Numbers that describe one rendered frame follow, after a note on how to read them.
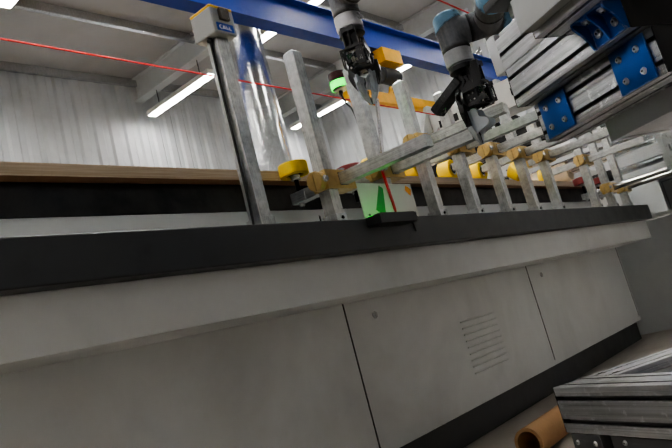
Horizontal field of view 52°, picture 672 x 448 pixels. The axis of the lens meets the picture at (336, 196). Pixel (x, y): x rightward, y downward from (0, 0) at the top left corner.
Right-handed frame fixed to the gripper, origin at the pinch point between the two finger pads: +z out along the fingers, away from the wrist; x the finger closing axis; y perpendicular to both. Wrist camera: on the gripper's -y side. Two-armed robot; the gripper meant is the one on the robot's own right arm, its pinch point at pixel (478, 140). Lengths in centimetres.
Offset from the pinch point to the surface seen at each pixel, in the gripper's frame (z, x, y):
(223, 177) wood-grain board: -6, -47, -46
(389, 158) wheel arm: 1.7, -26.4, -11.0
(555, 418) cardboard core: 76, 27, -16
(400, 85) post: -31.2, 19.4, -27.5
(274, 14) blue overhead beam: -254, 288, -275
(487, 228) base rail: 17, 42, -25
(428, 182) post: 0.9, 19.4, -28.2
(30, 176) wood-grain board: -6, -95, -46
